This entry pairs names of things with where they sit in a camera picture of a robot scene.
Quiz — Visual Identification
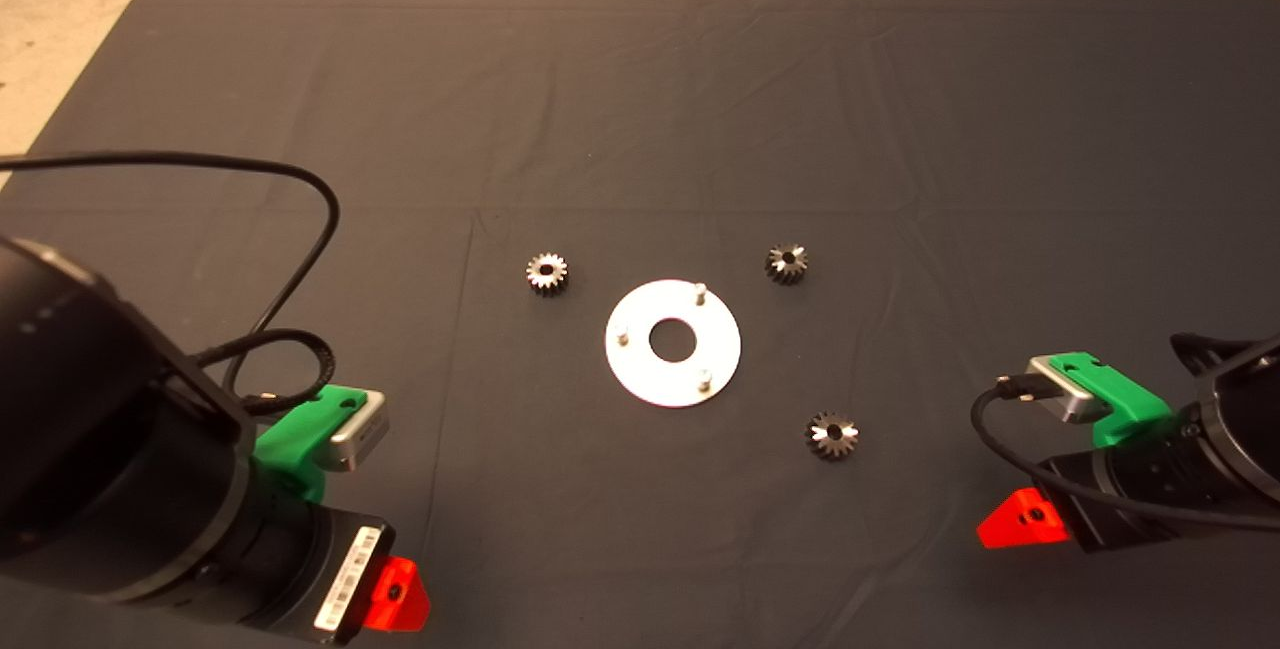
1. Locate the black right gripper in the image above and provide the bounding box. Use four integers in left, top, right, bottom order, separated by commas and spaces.
977, 429, 1216, 555

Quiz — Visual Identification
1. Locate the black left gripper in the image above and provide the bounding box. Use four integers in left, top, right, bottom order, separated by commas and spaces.
222, 491, 432, 648

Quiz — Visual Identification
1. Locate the small steel planetary gear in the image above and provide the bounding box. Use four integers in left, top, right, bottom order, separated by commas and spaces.
805, 411, 859, 462
765, 243, 810, 286
525, 251, 570, 298

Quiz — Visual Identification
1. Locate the round metal carrier plate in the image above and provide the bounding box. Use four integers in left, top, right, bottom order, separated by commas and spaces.
604, 279, 743, 408

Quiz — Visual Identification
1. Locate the dark grey table cloth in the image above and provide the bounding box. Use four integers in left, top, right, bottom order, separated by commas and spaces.
0, 0, 1280, 649

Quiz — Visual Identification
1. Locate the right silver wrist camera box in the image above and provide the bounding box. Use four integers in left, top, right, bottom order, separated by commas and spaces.
1025, 356, 1111, 425

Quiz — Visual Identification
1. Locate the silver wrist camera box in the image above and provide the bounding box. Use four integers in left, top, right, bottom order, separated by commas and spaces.
1025, 356, 1111, 425
318, 391, 391, 475

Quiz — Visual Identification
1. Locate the right black camera cable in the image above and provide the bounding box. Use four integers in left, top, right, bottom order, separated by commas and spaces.
970, 376, 1280, 533

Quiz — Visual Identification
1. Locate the right green camera mount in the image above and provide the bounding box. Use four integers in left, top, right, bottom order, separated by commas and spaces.
1055, 352, 1176, 450

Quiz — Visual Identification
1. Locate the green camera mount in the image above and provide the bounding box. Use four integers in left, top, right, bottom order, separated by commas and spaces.
253, 385, 369, 506
1055, 352, 1176, 450

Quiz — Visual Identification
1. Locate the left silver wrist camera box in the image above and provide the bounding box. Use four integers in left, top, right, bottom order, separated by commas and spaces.
318, 391, 391, 475

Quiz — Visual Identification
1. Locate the left green camera mount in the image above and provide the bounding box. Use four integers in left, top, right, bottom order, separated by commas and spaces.
253, 385, 369, 506

